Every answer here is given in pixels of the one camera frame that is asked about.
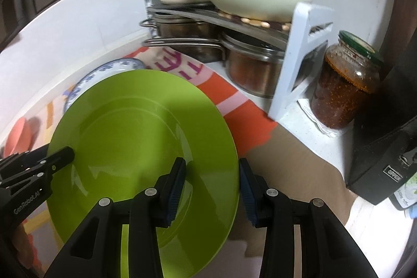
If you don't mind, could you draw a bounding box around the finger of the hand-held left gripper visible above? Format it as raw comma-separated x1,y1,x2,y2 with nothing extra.
0,145,49,179
7,146,75,192

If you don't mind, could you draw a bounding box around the blue and white patterned plate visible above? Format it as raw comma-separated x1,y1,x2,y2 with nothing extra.
63,58,145,112

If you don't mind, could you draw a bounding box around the green plate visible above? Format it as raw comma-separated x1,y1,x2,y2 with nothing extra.
46,70,240,278

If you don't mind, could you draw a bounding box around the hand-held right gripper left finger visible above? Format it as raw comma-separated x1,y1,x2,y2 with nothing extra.
44,157,187,278

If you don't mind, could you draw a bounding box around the steel pot with long handles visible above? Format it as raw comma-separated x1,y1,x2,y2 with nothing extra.
141,13,225,64

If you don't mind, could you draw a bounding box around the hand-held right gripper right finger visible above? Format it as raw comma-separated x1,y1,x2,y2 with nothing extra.
239,158,378,278

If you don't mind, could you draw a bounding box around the pink bowl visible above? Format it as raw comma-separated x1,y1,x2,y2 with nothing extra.
5,118,40,158

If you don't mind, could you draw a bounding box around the black knife block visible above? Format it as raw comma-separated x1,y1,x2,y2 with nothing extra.
345,63,417,205

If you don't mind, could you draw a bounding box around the glass jar of chili sauce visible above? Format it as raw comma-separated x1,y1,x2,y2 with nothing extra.
309,31,384,130

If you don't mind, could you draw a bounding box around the colourful printed mat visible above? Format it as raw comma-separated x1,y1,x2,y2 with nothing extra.
0,47,359,265

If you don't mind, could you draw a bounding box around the round steel pot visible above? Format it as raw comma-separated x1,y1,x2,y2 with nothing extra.
222,32,289,99

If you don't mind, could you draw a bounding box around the green and white box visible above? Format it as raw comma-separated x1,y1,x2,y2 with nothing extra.
389,174,417,220

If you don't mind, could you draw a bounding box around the white storage rack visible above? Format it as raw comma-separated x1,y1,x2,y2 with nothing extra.
143,0,334,120

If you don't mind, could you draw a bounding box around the white paper towel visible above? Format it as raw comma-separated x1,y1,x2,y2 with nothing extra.
298,98,339,138

